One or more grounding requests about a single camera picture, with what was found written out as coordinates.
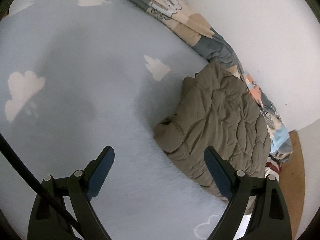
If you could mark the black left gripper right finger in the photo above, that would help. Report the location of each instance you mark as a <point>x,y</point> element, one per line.
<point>270,217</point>

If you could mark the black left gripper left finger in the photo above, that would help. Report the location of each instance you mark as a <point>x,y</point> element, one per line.
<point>80,187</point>

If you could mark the olive green puffer jacket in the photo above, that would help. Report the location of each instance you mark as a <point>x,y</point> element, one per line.
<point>215,110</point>

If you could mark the brown wooden headboard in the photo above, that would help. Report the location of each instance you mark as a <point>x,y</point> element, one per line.
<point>292,183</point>

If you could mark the white red printed pillow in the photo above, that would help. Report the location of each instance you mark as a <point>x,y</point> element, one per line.
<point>273,167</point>

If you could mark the light blue cloud bedsheet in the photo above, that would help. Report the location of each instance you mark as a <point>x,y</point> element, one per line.
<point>79,75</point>

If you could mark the patchwork cartoon blanket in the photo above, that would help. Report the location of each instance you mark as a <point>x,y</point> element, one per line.
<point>195,30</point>

